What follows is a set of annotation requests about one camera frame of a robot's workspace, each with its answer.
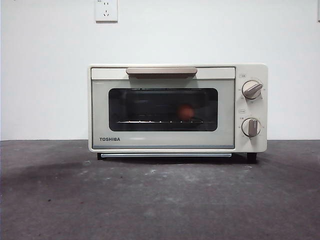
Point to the silver oven crumb tray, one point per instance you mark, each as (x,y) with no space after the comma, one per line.
(162,155)

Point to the beige timer dial knob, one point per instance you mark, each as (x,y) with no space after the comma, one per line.
(251,127)

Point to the cream toaster oven housing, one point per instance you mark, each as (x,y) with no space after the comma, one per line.
(250,150)

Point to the beige temperature dial knob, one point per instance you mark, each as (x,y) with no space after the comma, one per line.
(252,89)

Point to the white wall socket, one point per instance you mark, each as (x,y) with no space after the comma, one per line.
(106,11)

